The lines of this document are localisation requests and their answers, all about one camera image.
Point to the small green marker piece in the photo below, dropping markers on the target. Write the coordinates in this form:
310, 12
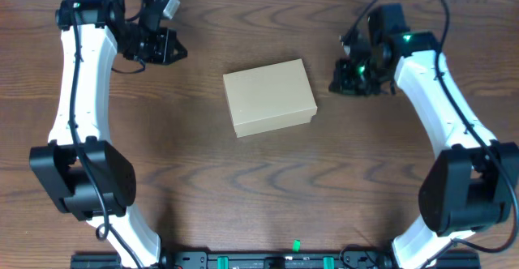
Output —
296, 246

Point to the brown cardboard box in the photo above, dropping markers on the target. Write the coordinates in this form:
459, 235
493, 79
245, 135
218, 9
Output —
269, 98

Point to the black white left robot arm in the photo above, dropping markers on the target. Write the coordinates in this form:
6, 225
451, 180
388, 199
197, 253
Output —
79, 168

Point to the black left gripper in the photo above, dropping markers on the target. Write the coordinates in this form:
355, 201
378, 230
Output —
163, 44

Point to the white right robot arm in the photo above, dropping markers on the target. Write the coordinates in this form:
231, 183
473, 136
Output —
471, 185

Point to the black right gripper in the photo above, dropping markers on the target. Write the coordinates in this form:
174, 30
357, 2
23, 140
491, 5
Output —
347, 76

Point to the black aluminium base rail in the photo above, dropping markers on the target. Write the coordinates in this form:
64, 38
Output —
259, 260

